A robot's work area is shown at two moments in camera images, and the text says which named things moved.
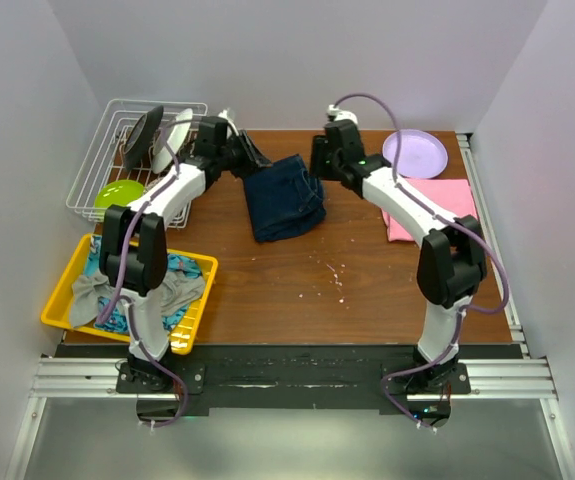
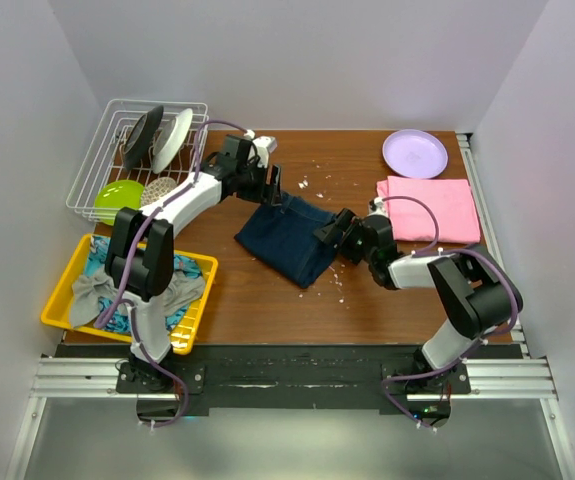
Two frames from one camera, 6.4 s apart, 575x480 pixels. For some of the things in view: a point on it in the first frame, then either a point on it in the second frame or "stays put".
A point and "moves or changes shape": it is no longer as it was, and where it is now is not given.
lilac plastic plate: [420, 155] stays put
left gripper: [258, 158] to [272, 188]
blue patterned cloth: [117, 319] stays put
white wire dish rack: [138, 143] stays put
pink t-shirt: [451, 196] stays put
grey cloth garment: [175, 294] stays put
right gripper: [319, 149] to [341, 221]
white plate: [174, 134] stays put
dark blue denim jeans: [284, 199] moves or changes shape
